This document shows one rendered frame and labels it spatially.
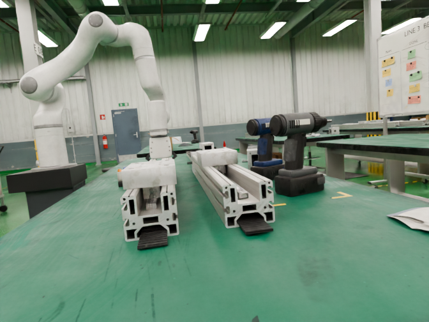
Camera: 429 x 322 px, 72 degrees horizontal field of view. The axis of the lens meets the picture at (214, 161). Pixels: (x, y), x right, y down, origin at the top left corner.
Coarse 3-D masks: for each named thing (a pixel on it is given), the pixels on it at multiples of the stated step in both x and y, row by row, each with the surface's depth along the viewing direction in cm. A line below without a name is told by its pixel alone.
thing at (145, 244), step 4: (156, 240) 52; (160, 240) 51; (164, 240) 51; (140, 244) 51; (144, 244) 50; (148, 244) 50; (152, 244) 50; (156, 244) 50; (160, 244) 50; (164, 244) 50; (140, 248) 50; (144, 248) 50
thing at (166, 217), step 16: (128, 192) 57; (128, 208) 54; (144, 208) 60; (160, 208) 59; (176, 208) 56; (128, 224) 56; (144, 224) 55; (160, 224) 55; (176, 224) 56; (128, 240) 55
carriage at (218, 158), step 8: (200, 152) 94; (208, 152) 91; (216, 152) 88; (224, 152) 88; (232, 152) 89; (200, 160) 90; (208, 160) 88; (216, 160) 88; (224, 160) 89; (232, 160) 89; (216, 168) 90; (224, 168) 91
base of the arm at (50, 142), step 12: (36, 132) 131; (48, 132) 131; (60, 132) 135; (36, 144) 132; (48, 144) 131; (60, 144) 134; (48, 156) 131; (60, 156) 134; (36, 168) 134; (48, 168) 128; (60, 168) 131
